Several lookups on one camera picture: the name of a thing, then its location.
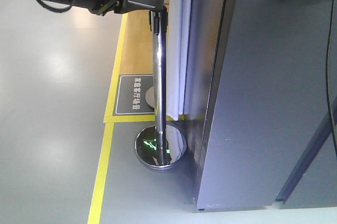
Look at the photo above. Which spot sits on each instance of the white curtain behind fridge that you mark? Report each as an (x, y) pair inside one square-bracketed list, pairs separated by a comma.
[(179, 15)]

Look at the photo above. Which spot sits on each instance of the grey fridge with open door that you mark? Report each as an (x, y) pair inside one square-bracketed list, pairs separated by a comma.
[(266, 138)]

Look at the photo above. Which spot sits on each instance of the grey floor sign Chinese text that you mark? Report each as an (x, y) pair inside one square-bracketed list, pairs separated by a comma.
[(130, 95)]

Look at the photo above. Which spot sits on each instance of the yellow floor tape line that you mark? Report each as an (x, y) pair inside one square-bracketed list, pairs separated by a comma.
[(125, 191)]

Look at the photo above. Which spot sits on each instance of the chrome stanchion post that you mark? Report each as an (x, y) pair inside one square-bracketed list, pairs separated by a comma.
[(160, 146)]

